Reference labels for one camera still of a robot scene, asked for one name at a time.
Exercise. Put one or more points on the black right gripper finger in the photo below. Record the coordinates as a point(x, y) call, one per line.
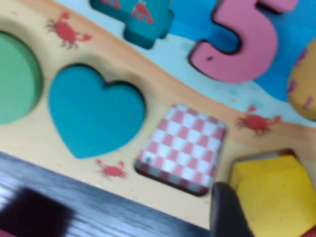
point(227, 214)

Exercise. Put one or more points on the yellow pentagon puzzle piece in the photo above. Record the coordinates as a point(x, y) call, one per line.
point(276, 197)

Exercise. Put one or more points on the red triangle puzzle piece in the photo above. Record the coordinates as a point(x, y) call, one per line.
point(311, 234)

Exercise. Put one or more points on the colourful wooden puzzle board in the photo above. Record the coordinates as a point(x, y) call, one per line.
point(153, 81)

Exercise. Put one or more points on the teal heart puzzle piece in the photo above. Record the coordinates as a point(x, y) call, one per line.
point(93, 113)

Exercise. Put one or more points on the pink number five piece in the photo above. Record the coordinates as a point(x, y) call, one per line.
point(256, 49)

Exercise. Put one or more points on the green circle puzzle piece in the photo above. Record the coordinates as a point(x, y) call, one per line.
point(14, 79)

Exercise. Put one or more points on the magenta foam cube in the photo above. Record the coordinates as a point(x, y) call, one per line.
point(6, 234)

